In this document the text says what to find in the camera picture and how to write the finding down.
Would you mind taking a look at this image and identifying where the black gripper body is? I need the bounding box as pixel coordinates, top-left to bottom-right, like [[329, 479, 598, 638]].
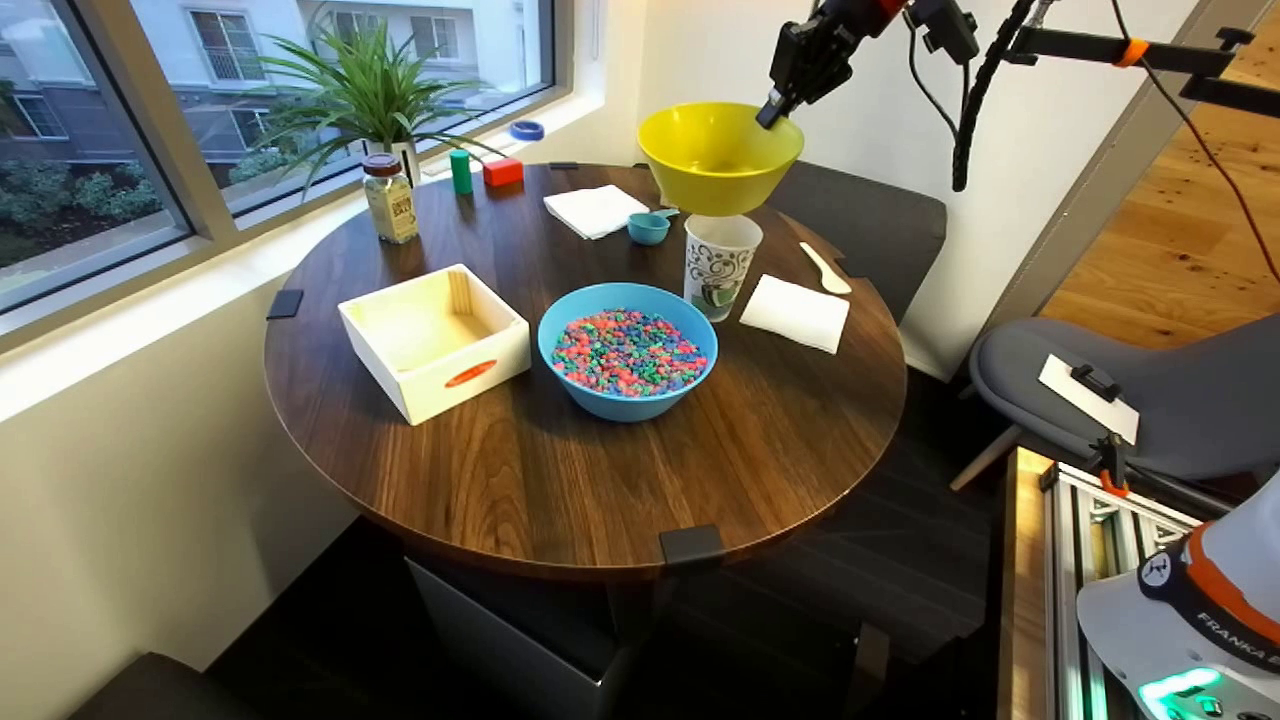
[[769, 12, 860, 114]]

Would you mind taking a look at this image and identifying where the yellow plastic bowl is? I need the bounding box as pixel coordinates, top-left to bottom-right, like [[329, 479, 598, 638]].
[[636, 100, 804, 218]]

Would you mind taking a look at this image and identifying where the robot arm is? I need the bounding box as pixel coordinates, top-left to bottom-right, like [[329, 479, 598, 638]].
[[769, 0, 981, 116]]

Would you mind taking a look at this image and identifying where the blue bowl of colourful beads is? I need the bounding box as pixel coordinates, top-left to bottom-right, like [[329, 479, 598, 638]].
[[537, 282, 721, 423]]

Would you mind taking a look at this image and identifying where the patterned paper cup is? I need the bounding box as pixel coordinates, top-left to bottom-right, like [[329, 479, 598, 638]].
[[684, 218, 764, 325]]

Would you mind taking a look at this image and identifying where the white plastic spoon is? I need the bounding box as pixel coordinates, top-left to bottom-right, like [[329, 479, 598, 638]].
[[802, 240, 851, 296]]

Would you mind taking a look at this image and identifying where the small blue measuring cup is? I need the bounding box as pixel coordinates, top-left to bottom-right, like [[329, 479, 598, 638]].
[[623, 210, 676, 245]]

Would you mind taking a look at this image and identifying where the white paper napkin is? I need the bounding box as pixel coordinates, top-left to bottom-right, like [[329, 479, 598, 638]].
[[740, 275, 850, 354], [546, 183, 639, 240]]

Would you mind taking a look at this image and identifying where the blue lid on windowsill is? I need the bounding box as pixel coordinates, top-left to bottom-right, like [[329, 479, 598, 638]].
[[509, 119, 549, 141]]

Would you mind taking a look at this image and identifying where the red block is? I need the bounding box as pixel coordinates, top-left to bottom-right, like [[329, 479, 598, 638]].
[[482, 159, 523, 193]]

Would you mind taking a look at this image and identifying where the green block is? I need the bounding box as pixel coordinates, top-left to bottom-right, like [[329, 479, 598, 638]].
[[448, 148, 475, 197]]

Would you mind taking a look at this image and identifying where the potted green plant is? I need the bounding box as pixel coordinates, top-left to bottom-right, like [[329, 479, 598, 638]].
[[265, 21, 474, 176]]

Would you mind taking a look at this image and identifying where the glass bottle with yellow label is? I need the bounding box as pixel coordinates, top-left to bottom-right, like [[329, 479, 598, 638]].
[[366, 152, 421, 245]]

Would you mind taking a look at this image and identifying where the white wooden box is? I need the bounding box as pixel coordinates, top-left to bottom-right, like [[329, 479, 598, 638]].
[[340, 265, 531, 423]]

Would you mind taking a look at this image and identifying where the grey office chair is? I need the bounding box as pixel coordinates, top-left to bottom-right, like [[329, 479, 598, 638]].
[[967, 316, 1280, 485]]

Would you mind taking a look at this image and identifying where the grey box under table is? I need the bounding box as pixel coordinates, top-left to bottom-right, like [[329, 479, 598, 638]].
[[409, 559, 645, 720]]

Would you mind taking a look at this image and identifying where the grey and orange device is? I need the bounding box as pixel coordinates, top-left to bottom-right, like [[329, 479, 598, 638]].
[[1076, 478, 1280, 720]]

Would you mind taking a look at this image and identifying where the black cable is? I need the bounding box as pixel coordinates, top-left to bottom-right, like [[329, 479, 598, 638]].
[[949, 0, 1046, 197]]

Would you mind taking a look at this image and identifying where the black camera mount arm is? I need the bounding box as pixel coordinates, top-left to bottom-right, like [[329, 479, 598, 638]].
[[1009, 28, 1280, 116]]

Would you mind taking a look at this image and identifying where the aluminium rail frame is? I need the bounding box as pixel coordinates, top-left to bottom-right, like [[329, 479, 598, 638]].
[[998, 447, 1194, 720]]

